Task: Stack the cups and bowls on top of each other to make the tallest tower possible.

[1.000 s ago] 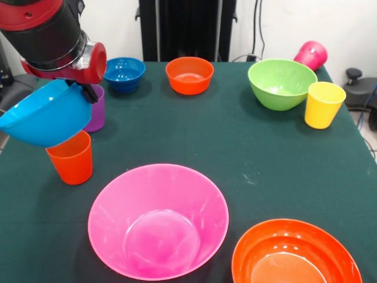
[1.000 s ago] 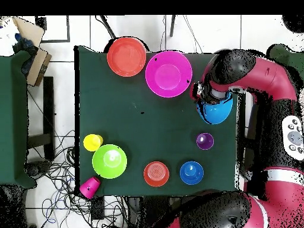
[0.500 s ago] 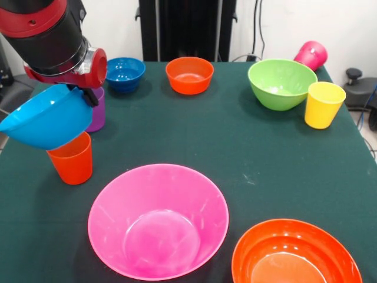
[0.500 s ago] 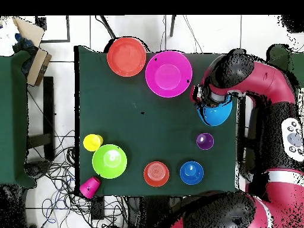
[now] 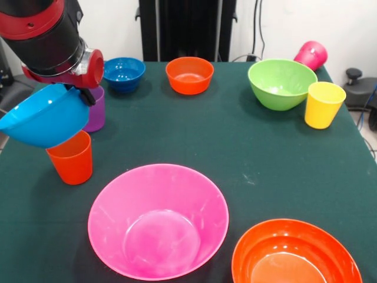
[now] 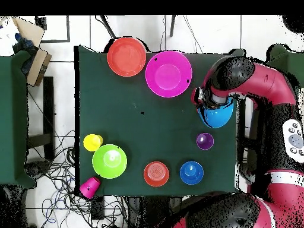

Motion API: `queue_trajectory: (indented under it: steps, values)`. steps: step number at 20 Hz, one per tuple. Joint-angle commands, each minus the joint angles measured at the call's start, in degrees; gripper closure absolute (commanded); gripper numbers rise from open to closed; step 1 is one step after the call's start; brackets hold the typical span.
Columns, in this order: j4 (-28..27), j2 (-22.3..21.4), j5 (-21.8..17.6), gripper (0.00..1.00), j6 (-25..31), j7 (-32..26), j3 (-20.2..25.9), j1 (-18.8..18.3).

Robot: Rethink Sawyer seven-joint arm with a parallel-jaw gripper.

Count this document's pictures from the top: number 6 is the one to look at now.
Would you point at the light blue bowl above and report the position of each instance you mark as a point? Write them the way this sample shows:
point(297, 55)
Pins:
point(216, 117)

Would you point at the large pink bowl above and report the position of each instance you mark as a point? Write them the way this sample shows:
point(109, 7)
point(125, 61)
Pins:
point(168, 73)

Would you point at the small dark blue bowl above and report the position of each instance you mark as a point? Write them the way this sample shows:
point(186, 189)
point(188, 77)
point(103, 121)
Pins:
point(191, 173)

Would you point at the large shallow orange bowl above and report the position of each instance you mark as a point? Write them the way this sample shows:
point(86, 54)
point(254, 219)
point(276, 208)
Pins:
point(125, 57)

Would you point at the green bowl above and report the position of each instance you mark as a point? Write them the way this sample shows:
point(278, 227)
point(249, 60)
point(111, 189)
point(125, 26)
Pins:
point(109, 161)

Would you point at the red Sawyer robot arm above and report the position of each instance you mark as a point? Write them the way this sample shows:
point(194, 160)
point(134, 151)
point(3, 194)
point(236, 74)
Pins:
point(273, 83)

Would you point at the purple cup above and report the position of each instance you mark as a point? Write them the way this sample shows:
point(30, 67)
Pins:
point(205, 141)

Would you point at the dark green table cloth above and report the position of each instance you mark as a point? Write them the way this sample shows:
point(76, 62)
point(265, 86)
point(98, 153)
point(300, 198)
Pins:
point(114, 106)

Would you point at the small orange bowl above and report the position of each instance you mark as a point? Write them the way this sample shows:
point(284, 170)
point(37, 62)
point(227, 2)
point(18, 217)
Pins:
point(156, 173)

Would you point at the green cloth covered table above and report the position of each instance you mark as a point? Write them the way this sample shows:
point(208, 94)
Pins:
point(11, 118)
point(292, 61)

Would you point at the yellow cup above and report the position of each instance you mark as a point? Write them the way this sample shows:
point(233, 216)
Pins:
point(92, 142)

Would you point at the pink cup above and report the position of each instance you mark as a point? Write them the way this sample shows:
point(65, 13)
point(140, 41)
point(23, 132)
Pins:
point(90, 186)

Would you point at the brown cardboard box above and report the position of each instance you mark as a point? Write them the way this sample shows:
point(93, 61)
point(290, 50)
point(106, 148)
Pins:
point(39, 66)

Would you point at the beige board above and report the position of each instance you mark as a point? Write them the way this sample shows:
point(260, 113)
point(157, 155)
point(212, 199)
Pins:
point(29, 29)

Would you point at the black camera tripod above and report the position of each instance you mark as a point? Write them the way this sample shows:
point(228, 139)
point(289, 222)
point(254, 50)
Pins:
point(108, 27)

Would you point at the black stool frame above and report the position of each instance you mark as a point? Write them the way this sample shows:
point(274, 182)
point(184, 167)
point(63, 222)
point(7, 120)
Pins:
point(48, 106)

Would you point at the black floor frame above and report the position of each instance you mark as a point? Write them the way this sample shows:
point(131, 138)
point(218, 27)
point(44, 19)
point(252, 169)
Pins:
point(54, 41)

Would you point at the black pedestal leg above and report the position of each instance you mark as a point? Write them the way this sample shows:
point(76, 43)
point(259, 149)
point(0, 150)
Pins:
point(35, 168)

